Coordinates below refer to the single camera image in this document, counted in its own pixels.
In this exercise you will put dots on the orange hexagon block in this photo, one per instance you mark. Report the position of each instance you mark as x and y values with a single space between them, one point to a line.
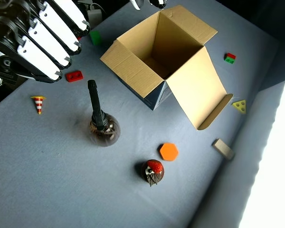
168 152

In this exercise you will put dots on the red and green block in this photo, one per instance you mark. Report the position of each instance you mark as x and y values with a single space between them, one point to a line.
230 58

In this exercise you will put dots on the chocolate cake toy with strawberry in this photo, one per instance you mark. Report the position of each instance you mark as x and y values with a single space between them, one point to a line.
153 172

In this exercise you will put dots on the open cardboard box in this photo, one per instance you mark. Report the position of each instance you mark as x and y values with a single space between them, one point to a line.
133 64

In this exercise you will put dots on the yellow cheese wedge toy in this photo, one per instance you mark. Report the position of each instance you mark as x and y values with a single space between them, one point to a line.
241 106

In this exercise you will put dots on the green cube block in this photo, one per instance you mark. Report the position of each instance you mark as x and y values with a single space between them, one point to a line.
95 38

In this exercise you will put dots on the striped toy traffic cone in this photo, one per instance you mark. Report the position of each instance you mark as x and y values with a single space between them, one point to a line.
39 104

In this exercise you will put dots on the dark glass bottle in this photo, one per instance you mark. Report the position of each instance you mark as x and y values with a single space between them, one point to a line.
104 135

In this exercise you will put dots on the grey table cloth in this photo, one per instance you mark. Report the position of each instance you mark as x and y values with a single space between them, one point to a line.
61 178

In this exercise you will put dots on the white power adapter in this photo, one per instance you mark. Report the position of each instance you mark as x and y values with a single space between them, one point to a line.
95 15

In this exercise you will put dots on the beige wooden block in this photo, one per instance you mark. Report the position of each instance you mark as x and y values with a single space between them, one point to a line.
223 148

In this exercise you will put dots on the red block with two holes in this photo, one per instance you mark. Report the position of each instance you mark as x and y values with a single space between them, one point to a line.
74 76

